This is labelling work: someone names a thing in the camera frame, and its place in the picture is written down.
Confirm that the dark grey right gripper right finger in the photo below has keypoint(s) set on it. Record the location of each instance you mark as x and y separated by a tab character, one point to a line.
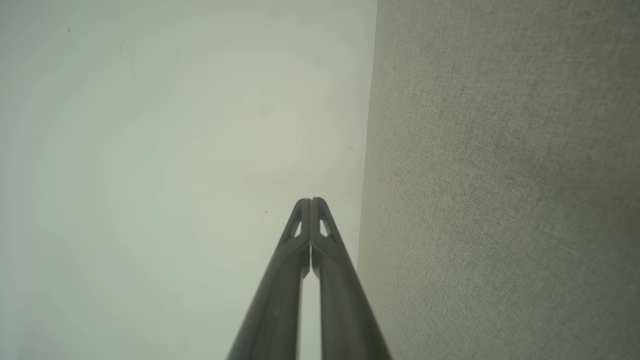
345	310

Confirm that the grey fabric panel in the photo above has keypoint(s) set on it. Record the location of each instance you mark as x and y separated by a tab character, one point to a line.
500	180

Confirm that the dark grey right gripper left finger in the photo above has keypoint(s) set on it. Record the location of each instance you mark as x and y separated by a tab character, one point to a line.
280	300

